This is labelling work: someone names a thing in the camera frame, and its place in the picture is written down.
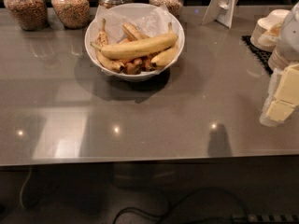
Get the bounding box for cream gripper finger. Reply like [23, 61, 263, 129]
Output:
[274, 63, 299, 106]
[266, 100, 295, 122]

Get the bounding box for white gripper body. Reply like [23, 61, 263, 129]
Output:
[260, 68, 283, 127]

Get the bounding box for large yellow banana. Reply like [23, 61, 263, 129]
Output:
[91, 22, 178, 60]

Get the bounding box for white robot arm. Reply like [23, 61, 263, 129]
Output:
[260, 4, 299, 127]

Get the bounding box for paper bowl stack front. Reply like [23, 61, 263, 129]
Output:
[268, 44, 296, 70]

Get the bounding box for paper bowl stack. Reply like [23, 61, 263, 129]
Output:
[250, 9, 290, 52]
[268, 44, 296, 70]

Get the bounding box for paper bowl stack back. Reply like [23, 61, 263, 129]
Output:
[250, 9, 290, 52]

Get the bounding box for banana lower right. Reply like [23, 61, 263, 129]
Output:
[151, 45, 178, 69]

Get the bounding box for small brown banana pieces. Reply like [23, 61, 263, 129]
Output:
[123, 56, 156, 75]

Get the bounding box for banana at back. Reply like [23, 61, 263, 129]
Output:
[122, 22, 148, 41]

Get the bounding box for banana lower left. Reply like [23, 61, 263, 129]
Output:
[95, 50, 124, 73]

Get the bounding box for spotted banana left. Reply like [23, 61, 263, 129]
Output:
[95, 19, 108, 47]

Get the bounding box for black rubber mat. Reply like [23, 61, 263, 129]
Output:
[241, 35, 273, 76]

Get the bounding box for white sign stand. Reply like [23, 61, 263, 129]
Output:
[202, 0, 238, 28]

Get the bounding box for black power strip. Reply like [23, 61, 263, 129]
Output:
[231, 214, 299, 224]

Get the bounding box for white paper liner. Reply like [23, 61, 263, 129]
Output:
[93, 3, 173, 43]

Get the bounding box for glass jar of grains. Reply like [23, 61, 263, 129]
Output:
[4, 0, 48, 31]
[51, 0, 90, 29]

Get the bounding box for glass jar of grains far left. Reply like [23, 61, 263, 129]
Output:
[4, 0, 48, 31]

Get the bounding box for black cable on floor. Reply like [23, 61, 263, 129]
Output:
[111, 187, 250, 224]

